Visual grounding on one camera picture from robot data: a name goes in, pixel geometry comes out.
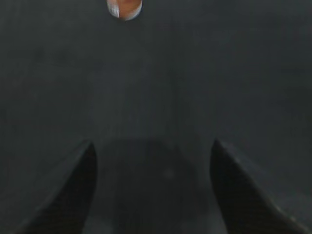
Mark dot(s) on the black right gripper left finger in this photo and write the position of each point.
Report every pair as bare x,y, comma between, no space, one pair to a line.
59,203

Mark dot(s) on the brown Nescafe coffee bottle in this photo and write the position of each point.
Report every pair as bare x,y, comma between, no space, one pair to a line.
124,9

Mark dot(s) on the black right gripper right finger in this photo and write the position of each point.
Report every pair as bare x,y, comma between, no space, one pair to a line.
251,199

